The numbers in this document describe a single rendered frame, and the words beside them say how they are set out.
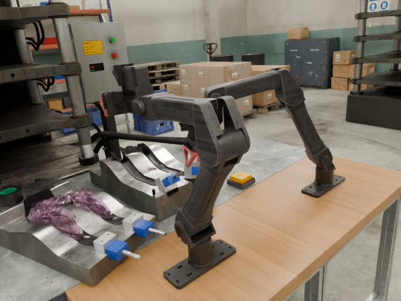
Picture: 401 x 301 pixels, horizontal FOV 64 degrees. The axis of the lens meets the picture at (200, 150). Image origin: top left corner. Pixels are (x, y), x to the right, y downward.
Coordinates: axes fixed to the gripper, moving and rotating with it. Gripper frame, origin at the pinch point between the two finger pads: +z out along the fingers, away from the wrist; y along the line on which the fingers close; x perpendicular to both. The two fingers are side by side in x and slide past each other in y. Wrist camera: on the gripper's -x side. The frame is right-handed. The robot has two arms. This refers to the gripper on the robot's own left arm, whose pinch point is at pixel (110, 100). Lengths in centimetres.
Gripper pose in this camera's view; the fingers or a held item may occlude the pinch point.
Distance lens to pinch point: 103.8
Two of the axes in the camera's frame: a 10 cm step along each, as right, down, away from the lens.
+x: 1.0, 9.5, 3.0
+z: -6.4, -1.7, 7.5
